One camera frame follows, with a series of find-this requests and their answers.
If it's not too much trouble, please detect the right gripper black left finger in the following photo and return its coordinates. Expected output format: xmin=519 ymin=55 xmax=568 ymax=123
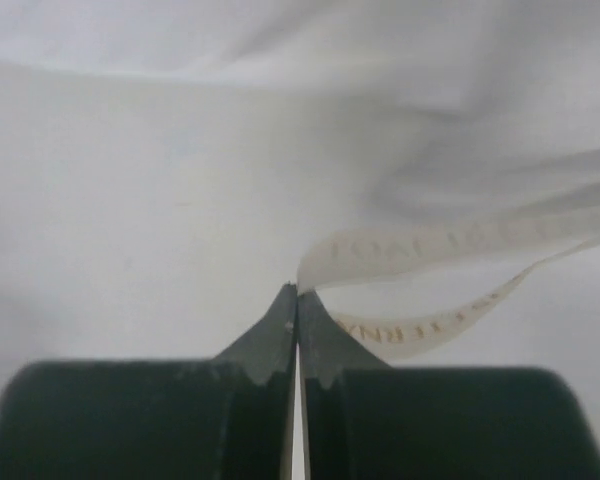
xmin=0 ymin=284 xmax=297 ymax=479

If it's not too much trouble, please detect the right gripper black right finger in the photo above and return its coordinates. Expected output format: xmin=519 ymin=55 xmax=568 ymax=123
xmin=297 ymin=293 xmax=600 ymax=479

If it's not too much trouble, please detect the cream printed ribbon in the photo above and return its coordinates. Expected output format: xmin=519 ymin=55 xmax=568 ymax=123
xmin=296 ymin=206 xmax=600 ymax=361

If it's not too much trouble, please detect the translucent white wrapping paper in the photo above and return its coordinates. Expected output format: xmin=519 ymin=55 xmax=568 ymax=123
xmin=0 ymin=0 xmax=600 ymax=281

